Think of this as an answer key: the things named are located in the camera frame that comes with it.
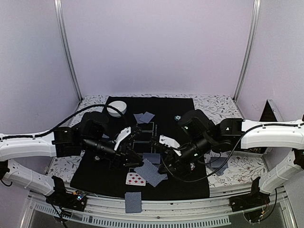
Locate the black poker felt mat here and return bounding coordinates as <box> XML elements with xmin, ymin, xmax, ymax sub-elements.
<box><xmin>70</xmin><ymin>96</ymin><xmax>209</xmax><ymax>200</ymax></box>

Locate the aluminium poker case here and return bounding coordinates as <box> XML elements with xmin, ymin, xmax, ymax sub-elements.
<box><xmin>249</xmin><ymin>99</ymin><xmax>283</xmax><ymax>155</ymax></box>

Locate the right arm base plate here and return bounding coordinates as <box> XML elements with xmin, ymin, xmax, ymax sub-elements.
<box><xmin>229</xmin><ymin>190</ymin><xmax>270</xmax><ymax>212</ymax></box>

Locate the white ceramic bowl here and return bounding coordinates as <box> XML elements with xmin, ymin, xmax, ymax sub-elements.
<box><xmin>107</xmin><ymin>101</ymin><xmax>127</xmax><ymax>118</ymax></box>

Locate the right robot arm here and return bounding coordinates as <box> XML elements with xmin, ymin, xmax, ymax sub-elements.
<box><xmin>158</xmin><ymin>110</ymin><xmax>304</xmax><ymax>207</ymax></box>

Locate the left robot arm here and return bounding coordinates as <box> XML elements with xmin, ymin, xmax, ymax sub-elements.
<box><xmin>0</xmin><ymin>112</ymin><xmax>143</xmax><ymax>208</ymax></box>

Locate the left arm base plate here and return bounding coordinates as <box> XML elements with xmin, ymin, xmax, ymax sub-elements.
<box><xmin>46</xmin><ymin>190</ymin><xmax>87</xmax><ymax>212</ymax></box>

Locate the front aluminium rail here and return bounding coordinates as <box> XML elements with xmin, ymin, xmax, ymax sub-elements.
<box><xmin>21</xmin><ymin>184</ymin><xmax>300</xmax><ymax>228</ymax></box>

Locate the teal chip stack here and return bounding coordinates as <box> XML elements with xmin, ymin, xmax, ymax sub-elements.
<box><xmin>174</xmin><ymin>115</ymin><xmax>181</xmax><ymax>121</ymax></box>

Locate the right aluminium frame post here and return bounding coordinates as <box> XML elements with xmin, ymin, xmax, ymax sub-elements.
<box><xmin>233</xmin><ymin>0</ymin><xmax>261</xmax><ymax>103</ymax></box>

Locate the blue card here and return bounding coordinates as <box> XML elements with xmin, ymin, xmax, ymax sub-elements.
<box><xmin>134</xmin><ymin>113</ymin><xmax>144</xmax><ymax>124</ymax></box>

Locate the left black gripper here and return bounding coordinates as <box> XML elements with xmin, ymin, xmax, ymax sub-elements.
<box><xmin>82</xmin><ymin>136</ymin><xmax>144</xmax><ymax>171</ymax></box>

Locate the blue playing card deck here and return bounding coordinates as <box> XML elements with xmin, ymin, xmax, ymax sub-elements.
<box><xmin>206</xmin><ymin>157</ymin><xmax>228</xmax><ymax>176</ymax></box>

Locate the aluminium frame post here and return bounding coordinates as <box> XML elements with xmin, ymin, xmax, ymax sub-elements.
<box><xmin>54</xmin><ymin>0</ymin><xmax>83</xmax><ymax>101</ymax></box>
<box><xmin>233</xmin><ymin>0</ymin><xmax>261</xmax><ymax>103</ymax></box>

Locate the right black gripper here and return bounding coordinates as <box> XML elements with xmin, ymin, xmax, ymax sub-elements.
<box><xmin>157</xmin><ymin>134</ymin><xmax>213</xmax><ymax>177</ymax></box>

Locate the left aluminium frame post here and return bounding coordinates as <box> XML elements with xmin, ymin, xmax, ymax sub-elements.
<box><xmin>54</xmin><ymin>0</ymin><xmax>83</xmax><ymax>101</ymax></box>

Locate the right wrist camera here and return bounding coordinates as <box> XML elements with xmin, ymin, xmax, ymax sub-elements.
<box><xmin>150</xmin><ymin>135</ymin><xmax>180</xmax><ymax>149</ymax></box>

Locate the nine of diamonds card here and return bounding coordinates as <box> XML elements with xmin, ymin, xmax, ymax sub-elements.
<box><xmin>125</xmin><ymin>172</ymin><xmax>146</xmax><ymax>186</ymax></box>

